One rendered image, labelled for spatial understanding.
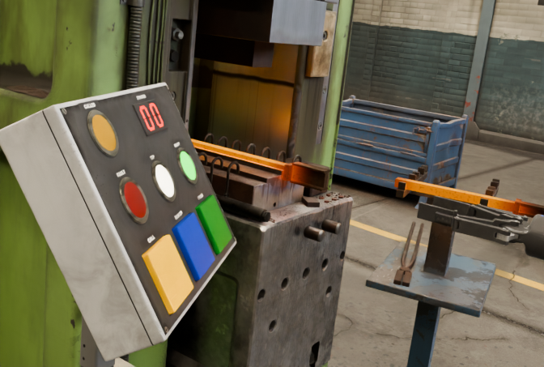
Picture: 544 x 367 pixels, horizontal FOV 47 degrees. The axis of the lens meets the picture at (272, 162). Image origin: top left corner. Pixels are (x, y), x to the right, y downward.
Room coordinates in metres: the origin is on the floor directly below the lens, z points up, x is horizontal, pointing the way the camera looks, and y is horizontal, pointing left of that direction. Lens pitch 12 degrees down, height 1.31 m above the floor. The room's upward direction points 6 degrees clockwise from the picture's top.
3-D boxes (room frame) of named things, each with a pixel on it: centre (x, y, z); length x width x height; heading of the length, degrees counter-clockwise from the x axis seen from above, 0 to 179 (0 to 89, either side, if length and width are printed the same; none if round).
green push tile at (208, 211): (0.89, 0.08, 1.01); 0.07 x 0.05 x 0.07; 171
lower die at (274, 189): (1.44, 0.15, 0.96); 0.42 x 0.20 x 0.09; 56
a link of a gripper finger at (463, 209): (1.17, -0.35, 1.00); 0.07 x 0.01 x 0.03; 56
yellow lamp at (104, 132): (0.70, 0.20, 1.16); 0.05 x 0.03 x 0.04; 146
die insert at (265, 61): (1.48, 0.17, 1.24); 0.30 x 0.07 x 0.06; 56
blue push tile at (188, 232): (0.79, 0.09, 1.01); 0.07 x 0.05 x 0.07; 171
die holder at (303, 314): (1.49, 0.13, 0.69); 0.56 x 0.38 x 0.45; 56
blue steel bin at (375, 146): (5.45, -0.96, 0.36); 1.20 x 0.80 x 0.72; 56
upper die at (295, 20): (1.44, 0.15, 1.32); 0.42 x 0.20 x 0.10; 56
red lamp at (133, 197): (0.70, 0.15, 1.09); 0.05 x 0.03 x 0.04; 146
